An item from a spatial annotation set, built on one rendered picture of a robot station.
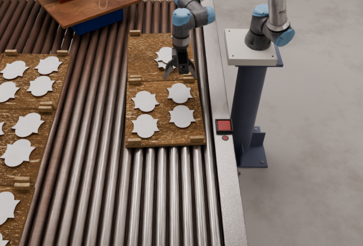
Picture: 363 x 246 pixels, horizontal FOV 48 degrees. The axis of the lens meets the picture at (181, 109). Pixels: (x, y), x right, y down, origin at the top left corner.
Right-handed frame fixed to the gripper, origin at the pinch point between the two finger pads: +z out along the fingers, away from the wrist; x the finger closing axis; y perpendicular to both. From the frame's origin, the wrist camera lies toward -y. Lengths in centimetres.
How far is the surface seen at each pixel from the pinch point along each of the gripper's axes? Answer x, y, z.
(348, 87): -153, 103, 103
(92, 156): 39, -35, 11
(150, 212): 15, -62, 11
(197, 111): -7.8, -11.7, 9.0
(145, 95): 16.3, -1.4, 8.0
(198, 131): -6.8, -24.4, 9.0
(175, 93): 1.8, -0.1, 8.0
